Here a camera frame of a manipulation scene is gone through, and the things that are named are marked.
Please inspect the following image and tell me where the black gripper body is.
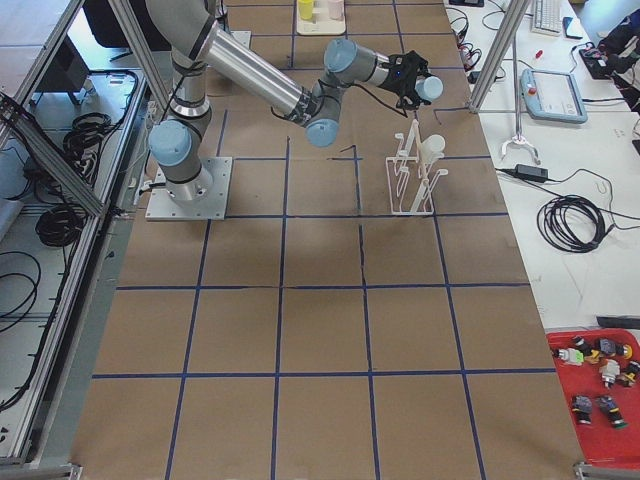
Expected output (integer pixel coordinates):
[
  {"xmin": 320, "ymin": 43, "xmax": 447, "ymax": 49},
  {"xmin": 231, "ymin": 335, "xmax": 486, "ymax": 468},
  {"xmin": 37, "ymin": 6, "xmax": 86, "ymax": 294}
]
[{"xmin": 383, "ymin": 50, "xmax": 431, "ymax": 111}]

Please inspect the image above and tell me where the light blue ikea cup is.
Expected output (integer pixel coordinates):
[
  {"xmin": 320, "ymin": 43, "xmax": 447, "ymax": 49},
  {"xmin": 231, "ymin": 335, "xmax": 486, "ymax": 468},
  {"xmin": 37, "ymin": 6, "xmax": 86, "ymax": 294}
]
[{"xmin": 415, "ymin": 76, "xmax": 444, "ymax": 102}]

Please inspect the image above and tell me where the white ikea cup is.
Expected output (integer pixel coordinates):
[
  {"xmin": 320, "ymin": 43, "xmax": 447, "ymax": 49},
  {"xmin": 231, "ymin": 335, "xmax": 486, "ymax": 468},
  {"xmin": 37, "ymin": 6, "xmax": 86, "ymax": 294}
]
[{"xmin": 419, "ymin": 134, "xmax": 446, "ymax": 164}]

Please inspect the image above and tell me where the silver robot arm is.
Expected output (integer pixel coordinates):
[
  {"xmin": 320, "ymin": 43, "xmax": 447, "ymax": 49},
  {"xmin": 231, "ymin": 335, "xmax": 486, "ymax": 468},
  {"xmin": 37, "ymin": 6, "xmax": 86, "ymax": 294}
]
[{"xmin": 146, "ymin": 1, "xmax": 443, "ymax": 147}]

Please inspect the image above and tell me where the pink ikea cup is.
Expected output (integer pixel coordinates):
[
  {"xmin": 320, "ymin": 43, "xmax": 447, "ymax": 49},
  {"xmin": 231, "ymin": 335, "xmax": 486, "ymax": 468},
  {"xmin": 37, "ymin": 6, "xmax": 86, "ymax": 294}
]
[{"xmin": 327, "ymin": 0, "xmax": 344, "ymax": 21}]

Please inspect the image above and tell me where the cream cup tray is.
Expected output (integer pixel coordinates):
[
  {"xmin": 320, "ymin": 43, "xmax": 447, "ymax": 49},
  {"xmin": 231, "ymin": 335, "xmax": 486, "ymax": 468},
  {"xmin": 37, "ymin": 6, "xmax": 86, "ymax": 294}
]
[{"xmin": 296, "ymin": 0, "xmax": 346, "ymax": 36}]

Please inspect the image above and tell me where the yellow ikea cup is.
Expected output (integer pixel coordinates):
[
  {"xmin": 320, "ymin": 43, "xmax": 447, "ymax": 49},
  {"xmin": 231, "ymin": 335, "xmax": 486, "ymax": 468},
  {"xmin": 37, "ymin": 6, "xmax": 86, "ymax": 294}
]
[{"xmin": 297, "ymin": 0, "xmax": 314, "ymax": 21}]

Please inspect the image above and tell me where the white grabber tool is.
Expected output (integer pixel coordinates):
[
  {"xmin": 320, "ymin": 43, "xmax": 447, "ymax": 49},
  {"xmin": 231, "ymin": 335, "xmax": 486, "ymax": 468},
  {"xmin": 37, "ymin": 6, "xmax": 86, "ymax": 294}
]
[{"xmin": 500, "ymin": 35, "xmax": 541, "ymax": 165}]

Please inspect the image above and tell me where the teach pendant tablet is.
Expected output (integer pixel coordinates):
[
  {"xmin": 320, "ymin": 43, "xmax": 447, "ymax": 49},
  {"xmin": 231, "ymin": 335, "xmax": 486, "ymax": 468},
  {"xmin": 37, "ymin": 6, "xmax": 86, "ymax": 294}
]
[{"xmin": 520, "ymin": 69, "xmax": 588, "ymax": 124}]

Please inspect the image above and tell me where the white keyboard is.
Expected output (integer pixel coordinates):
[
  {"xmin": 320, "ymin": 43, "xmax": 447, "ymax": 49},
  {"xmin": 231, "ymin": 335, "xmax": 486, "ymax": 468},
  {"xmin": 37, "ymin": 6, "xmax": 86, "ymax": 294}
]
[{"xmin": 530, "ymin": 0, "xmax": 562, "ymax": 36}]

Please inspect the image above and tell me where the black power adapter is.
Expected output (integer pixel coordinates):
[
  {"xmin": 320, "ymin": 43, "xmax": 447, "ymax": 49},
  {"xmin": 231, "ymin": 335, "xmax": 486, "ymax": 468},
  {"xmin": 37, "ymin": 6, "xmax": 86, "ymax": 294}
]
[{"xmin": 514, "ymin": 164, "xmax": 549, "ymax": 183}]

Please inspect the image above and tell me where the red parts tray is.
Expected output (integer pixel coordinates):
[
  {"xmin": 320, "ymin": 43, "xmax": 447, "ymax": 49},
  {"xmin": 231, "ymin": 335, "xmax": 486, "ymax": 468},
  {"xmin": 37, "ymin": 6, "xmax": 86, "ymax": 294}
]
[{"xmin": 547, "ymin": 328, "xmax": 639, "ymax": 470}]

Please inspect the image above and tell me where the white wire cup rack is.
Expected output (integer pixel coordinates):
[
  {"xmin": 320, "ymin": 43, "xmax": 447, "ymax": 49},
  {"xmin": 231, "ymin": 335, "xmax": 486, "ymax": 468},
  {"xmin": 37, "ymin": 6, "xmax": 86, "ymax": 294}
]
[{"xmin": 385, "ymin": 120, "xmax": 448, "ymax": 216}]

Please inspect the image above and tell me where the aluminium frame post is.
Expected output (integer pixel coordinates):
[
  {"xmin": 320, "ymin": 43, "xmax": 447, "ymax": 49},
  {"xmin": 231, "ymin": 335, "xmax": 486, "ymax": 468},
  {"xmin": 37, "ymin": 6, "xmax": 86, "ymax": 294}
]
[{"xmin": 468, "ymin": 0, "xmax": 530, "ymax": 113}]

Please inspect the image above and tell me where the coiled black cable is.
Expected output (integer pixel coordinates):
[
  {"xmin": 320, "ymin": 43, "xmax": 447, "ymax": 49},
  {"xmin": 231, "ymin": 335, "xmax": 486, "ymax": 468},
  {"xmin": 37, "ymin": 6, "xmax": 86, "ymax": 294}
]
[{"xmin": 537, "ymin": 194, "xmax": 609, "ymax": 252}]

